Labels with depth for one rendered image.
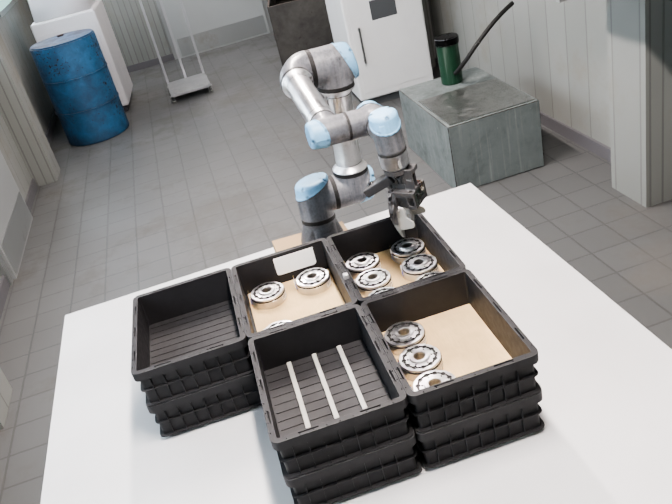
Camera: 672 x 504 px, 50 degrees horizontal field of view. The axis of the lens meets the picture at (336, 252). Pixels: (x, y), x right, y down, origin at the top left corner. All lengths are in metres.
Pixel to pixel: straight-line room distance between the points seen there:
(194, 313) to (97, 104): 5.06
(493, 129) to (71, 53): 4.09
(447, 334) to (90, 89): 5.65
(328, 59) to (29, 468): 2.12
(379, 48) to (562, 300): 4.12
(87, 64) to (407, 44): 2.91
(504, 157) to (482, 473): 2.96
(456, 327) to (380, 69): 4.34
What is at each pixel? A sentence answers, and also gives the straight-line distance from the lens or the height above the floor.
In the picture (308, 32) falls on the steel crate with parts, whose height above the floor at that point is 0.44.
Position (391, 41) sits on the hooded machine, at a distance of 6.00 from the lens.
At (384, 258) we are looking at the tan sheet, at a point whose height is 0.83.
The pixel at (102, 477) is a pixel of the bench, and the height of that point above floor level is 0.70.
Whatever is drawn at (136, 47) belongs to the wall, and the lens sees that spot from 9.72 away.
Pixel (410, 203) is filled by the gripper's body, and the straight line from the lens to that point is 1.91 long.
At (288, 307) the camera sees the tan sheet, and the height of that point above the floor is 0.83.
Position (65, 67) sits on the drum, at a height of 0.74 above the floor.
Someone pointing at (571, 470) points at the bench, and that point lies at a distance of 1.68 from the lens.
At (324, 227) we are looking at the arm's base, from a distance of 2.38.
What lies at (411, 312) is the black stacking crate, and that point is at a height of 0.86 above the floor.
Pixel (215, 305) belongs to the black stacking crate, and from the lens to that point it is 2.22.
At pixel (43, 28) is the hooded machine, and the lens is 7.85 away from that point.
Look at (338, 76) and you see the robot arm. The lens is 2.22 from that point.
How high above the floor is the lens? 1.95
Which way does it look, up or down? 29 degrees down
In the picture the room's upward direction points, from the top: 14 degrees counter-clockwise
